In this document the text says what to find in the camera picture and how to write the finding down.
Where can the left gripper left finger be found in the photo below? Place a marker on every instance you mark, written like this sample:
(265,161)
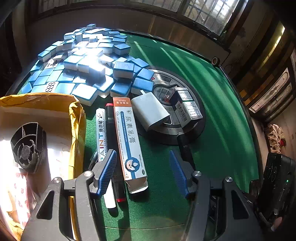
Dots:
(103,172)

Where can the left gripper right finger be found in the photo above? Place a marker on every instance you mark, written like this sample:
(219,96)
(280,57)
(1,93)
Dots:
(184,174)

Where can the white orange ointment box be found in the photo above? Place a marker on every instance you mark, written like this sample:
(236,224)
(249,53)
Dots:
(132,162)

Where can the long black pen case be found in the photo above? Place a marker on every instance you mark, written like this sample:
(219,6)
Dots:
(185,150)

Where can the pink rose hand cream tube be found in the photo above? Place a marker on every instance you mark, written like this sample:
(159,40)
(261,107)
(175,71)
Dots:
(23,201)

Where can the white paint marker pen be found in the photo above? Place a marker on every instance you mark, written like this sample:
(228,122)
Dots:
(109,198)

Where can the black red marker pen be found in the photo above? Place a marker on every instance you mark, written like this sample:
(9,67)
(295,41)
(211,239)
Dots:
(111,136)

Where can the black white cigarette box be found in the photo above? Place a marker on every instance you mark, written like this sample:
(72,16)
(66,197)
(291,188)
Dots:
(184,106)

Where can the white phone charger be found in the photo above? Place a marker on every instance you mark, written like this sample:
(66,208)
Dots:
(148,110)

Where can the round table centre console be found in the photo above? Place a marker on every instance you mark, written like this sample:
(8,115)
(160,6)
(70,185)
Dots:
(166,133)

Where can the blue white mahjong tile pile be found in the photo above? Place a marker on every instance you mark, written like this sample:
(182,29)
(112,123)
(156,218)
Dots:
(90,62)

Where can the black tape roll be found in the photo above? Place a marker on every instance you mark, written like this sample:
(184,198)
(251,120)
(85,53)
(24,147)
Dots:
(215,61)

